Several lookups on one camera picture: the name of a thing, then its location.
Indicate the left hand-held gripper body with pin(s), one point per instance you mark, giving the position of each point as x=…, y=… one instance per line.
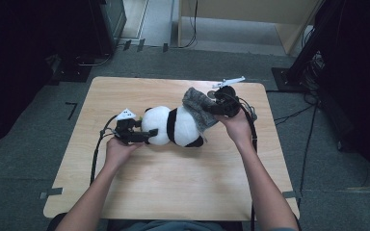
x=124, y=133

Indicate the black metal stand with pole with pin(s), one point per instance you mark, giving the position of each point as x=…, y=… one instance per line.
x=285, y=80

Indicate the person's grey-blue clothing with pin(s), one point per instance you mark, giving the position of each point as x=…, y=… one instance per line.
x=173, y=227

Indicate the black flat stand base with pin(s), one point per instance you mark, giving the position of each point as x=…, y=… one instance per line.
x=70, y=73

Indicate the panda plush toy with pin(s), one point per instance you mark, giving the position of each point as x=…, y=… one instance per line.
x=159, y=125

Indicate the person's right hand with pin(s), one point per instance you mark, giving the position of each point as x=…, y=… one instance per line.
x=239, y=128

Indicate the person's left hand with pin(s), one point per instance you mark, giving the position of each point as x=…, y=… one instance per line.
x=118, y=154

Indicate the black equipment cabinet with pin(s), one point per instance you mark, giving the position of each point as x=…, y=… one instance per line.
x=109, y=25

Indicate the grey floor tape strip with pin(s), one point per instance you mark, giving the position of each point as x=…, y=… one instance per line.
x=127, y=45
x=291, y=194
x=141, y=45
x=165, y=47
x=50, y=192

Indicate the grey fuzzy cloth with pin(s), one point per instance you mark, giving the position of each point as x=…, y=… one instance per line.
x=197, y=106

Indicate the black floor tape corner mark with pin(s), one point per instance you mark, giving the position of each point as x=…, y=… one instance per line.
x=73, y=109

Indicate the dark curtain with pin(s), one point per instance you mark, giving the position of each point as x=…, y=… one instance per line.
x=359, y=80
x=19, y=64

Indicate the light wooden cabinet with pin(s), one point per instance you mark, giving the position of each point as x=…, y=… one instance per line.
x=237, y=6

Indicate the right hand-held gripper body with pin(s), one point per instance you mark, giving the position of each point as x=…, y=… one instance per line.
x=229, y=102

